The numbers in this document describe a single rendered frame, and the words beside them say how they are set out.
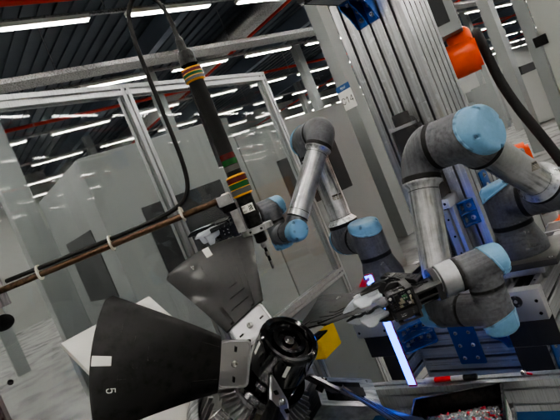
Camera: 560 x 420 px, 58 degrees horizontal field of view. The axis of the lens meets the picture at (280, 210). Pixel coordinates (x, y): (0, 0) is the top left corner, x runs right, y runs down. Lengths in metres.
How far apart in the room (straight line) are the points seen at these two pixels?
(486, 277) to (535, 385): 0.34
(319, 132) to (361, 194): 4.00
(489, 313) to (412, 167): 0.38
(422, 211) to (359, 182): 4.55
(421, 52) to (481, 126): 0.67
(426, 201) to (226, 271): 0.50
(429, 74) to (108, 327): 1.30
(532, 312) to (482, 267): 0.42
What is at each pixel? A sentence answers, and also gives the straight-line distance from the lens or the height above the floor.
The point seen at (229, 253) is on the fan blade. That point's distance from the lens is 1.20.
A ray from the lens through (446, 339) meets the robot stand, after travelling 1.81.
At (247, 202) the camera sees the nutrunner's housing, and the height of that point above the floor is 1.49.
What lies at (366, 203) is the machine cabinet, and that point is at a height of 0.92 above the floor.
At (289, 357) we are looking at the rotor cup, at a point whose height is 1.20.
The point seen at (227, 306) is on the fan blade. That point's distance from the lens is 1.12.
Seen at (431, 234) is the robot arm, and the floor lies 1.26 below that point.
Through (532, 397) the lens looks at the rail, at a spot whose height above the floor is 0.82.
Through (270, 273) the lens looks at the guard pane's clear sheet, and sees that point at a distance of 2.15.
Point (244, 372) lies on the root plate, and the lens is 1.01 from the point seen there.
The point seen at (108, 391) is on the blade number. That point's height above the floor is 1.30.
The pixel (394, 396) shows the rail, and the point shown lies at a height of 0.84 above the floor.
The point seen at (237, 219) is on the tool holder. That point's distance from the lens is 1.05.
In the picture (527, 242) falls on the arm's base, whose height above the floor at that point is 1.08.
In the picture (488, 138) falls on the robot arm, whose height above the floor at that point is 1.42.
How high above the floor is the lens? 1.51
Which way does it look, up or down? 3 degrees down
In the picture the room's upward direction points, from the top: 22 degrees counter-clockwise
